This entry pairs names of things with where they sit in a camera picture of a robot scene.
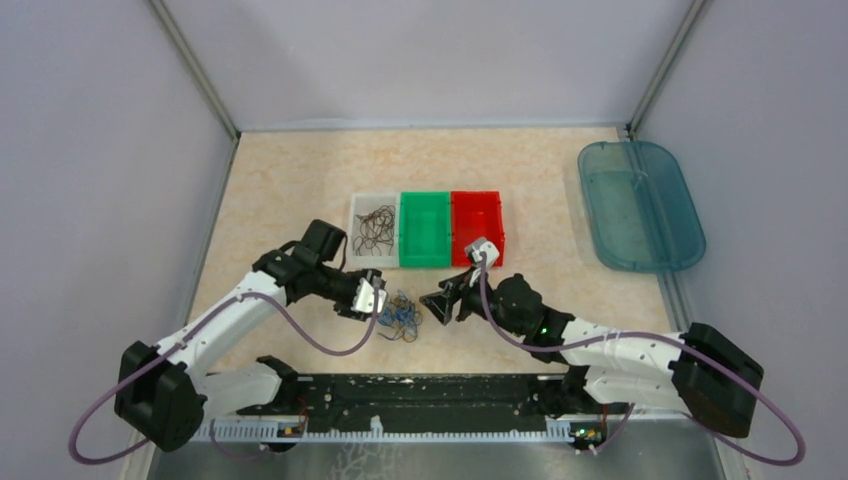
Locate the green plastic bin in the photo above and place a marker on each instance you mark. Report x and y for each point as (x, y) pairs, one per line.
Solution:
(424, 230)

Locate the white slotted cable duct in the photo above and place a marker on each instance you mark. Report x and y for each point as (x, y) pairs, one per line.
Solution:
(273, 432)

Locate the right aluminium frame post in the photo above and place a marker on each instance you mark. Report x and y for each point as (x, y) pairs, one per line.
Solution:
(693, 16)

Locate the red plastic bin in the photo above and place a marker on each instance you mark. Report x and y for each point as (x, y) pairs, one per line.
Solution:
(475, 214)

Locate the white plastic bin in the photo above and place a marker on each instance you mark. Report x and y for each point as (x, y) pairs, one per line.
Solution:
(373, 230)

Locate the teal transparent plastic basin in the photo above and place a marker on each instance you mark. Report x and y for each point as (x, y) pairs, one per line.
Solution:
(639, 209)

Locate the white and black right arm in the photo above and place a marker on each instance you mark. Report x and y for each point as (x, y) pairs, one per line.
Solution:
(680, 371)

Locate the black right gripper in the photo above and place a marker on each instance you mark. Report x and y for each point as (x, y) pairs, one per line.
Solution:
(441, 303)

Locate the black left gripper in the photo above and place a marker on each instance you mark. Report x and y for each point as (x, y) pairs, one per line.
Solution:
(344, 311)

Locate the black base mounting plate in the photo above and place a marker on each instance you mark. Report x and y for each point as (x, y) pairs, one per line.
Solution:
(412, 404)

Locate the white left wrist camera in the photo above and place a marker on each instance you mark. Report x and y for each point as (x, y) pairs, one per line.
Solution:
(370, 297)

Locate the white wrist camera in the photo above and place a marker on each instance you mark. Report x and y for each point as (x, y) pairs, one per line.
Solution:
(482, 254)
(370, 297)

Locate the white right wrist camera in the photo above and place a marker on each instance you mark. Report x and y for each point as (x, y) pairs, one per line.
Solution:
(482, 254)

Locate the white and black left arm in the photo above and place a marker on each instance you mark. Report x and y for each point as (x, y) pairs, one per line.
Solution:
(166, 391)

